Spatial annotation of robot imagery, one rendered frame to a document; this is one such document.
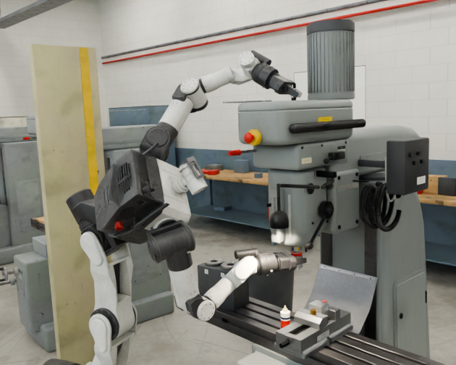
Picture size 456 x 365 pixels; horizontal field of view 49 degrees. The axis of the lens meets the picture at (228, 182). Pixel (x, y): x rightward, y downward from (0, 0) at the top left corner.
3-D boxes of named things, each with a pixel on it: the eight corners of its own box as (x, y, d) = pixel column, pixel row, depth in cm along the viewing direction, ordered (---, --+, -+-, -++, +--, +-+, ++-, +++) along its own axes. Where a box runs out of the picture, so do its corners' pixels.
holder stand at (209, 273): (234, 311, 232) (232, 269, 229) (198, 302, 245) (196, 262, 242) (249, 303, 241) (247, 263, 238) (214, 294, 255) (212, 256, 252)
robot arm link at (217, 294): (239, 293, 194) (204, 329, 185) (223, 286, 202) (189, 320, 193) (229, 274, 189) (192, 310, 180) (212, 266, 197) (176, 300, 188)
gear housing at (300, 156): (298, 171, 186) (298, 144, 184) (251, 167, 203) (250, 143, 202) (350, 162, 208) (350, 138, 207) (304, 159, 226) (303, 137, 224)
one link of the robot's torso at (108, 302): (88, 343, 207) (72, 232, 202) (116, 326, 222) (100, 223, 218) (117, 346, 200) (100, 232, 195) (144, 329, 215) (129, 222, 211)
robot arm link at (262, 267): (270, 272, 198) (243, 277, 194) (260, 277, 207) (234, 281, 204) (264, 244, 201) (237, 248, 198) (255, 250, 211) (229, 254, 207)
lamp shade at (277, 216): (266, 228, 187) (266, 211, 186) (274, 224, 193) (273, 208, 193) (284, 229, 184) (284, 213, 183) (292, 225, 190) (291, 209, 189)
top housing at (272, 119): (282, 145, 177) (281, 100, 175) (231, 144, 196) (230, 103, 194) (357, 137, 209) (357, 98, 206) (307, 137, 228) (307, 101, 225)
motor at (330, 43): (336, 99, 202) (336, 17, 197) (297, 101, 217) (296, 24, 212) (364, 98, 215) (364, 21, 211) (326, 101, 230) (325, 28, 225)
